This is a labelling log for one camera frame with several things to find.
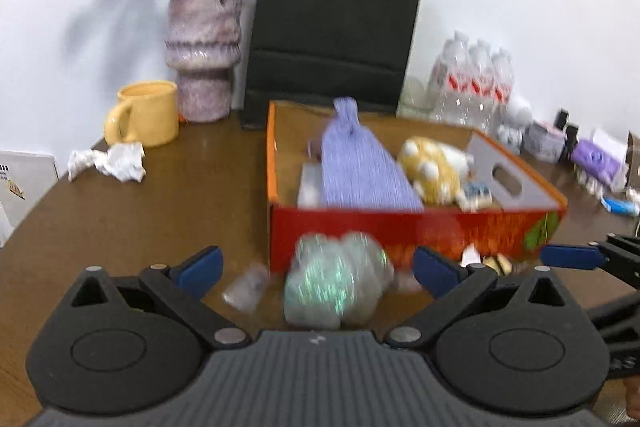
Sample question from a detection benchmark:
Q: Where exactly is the small brown cream snack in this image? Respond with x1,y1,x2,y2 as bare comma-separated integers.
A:
482,254,516,277

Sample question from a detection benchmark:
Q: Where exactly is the crumpled white paper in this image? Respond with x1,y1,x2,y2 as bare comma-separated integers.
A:
67,143,147,183

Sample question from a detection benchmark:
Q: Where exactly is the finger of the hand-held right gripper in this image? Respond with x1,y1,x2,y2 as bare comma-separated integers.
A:
540,234,640,291

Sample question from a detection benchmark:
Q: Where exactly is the clear plastic container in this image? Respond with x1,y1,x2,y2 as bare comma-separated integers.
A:
399,76,432,115

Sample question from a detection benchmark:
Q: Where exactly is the white plastic packet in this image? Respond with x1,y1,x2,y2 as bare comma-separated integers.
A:
297,163,325,208

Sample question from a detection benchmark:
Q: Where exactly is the black paper bag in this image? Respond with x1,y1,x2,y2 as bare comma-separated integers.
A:
241,0,427,130

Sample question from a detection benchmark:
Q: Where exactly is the purple speckled vase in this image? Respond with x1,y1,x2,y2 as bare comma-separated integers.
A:
165,0,244,124

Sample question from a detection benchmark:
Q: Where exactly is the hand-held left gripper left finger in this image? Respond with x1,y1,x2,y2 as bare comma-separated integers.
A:
69,246,251,351

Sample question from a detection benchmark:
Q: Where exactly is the pack of water bottles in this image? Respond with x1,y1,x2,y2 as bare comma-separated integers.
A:
427,31,516,134

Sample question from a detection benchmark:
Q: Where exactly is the purple wrapped packet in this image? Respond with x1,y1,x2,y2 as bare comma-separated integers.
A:
571,138,625,188

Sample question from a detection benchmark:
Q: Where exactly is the small clear plastic wrapper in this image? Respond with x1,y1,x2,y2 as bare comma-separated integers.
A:
221,264,272,312

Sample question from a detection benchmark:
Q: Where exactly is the purple knit pouch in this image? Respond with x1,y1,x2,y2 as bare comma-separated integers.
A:
307,97,426,212

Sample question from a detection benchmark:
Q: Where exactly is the blue white tube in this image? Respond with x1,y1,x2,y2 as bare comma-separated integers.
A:
601,196,640,218

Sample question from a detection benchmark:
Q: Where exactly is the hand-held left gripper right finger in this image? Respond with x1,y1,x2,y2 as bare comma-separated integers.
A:
384,246,572,350

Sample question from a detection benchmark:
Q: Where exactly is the small blue white packet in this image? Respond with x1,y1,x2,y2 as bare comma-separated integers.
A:
459,182,496,212

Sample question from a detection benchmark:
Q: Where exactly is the iridescent plastic bag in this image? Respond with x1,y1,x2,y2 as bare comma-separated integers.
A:
283,232,396,329

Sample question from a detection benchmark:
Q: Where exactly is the white flat box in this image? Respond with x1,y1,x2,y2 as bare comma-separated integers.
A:
0,150,60,249

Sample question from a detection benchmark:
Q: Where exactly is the lavender round tub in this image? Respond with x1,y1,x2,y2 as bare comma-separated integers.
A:
524,121,568,162

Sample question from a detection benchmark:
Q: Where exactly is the orange cardboard box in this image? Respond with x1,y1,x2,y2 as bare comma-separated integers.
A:
266,101,569,275

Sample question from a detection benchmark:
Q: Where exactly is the yellow ceramic mug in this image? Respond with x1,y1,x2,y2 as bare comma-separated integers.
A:
103,81,180,148

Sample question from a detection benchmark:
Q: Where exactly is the yellow plush toy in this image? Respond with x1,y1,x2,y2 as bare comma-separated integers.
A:
397,136,476,206

